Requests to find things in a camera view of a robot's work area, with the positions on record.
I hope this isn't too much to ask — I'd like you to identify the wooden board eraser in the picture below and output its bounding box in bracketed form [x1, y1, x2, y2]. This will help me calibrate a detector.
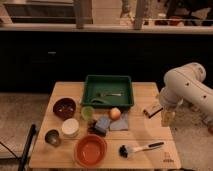
[143, 102, 162, 118]

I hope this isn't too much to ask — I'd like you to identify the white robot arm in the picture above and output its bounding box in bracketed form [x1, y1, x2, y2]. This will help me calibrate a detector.
[159, 62, 213, 127]

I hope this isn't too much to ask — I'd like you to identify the orange red bowl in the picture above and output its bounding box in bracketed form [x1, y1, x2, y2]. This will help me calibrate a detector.
[74, 134, 107, 168]

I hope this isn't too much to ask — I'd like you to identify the dark red bowl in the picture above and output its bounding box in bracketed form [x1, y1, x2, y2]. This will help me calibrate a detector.
[53, 98, 76, 120]

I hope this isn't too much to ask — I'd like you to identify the grey folded cloth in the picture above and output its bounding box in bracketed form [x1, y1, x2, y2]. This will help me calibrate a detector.
[109, 112, 129, 131]

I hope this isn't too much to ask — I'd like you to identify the peach apple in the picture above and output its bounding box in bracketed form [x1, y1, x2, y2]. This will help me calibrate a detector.
[109, 107, 121, 120]

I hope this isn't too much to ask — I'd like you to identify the black white dish brush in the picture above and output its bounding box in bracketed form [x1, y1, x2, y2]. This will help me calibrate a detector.
[119, 142, 164, 158]

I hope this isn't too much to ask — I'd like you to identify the blue sponge block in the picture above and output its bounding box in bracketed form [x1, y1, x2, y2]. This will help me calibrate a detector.
[94, 116, 110, 135]

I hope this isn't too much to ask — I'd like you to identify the metal fork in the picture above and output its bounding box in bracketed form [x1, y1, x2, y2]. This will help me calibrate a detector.
[97, 93, 122, 97]

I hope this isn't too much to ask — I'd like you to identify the green plastic tray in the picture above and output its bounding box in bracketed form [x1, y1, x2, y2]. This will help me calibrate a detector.
[81, 75, 134, 109]

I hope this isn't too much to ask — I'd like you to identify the green spoon in tray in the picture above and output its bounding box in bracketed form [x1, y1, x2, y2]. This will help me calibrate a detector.
[90, 98, 108, 104]

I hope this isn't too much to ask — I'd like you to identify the dark small object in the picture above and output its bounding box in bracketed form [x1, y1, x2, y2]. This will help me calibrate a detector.
[87, 120, 97, 133]

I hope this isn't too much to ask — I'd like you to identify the small green cup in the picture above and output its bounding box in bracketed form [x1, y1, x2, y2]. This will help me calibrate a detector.
[81, 106, 94, 121]

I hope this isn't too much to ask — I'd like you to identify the white round container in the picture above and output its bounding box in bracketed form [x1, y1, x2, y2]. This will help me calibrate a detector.
[61, 118, 79, 137]

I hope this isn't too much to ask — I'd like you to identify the small metal cup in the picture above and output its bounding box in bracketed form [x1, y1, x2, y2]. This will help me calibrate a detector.
[45, 129, 61, 146]

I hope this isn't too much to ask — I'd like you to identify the black chair frame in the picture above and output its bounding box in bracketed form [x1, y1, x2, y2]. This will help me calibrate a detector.
[0, 124, 36, 171]

